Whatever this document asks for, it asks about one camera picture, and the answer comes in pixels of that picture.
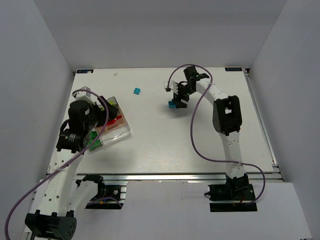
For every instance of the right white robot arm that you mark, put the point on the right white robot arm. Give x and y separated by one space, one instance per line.
226 119

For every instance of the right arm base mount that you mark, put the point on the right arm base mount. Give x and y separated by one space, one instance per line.
220 201

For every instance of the clear plastic sorting tray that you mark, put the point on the clear plastic sorting tray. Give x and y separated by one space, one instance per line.
115 132

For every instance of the small cyan lego brick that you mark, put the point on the small cyan lego brick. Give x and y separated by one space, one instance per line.
137 91

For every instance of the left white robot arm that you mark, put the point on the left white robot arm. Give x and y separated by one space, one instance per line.
54 218

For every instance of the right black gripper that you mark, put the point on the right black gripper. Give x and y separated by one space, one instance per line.
180 97

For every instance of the long cyan lego brick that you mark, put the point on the long cyan lego brick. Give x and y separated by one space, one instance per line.
171 105

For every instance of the curved red lego piece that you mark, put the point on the curved red lego piece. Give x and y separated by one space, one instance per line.
111 122

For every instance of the right blue corner label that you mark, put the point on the right blue corner label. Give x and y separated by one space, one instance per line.
233 69

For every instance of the left blue corner label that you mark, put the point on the left blue corner label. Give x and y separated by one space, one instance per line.
84 71

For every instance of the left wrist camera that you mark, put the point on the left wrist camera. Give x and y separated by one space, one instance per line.
83 95

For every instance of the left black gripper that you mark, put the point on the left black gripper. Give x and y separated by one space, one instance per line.
110 113

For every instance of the blue corner label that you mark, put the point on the blue corner label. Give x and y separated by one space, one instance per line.
84 71
233 69

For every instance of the long green lego brick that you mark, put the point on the long green lego brick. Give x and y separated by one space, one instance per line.
96 143

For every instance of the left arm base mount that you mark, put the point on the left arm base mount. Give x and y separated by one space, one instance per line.
107 197

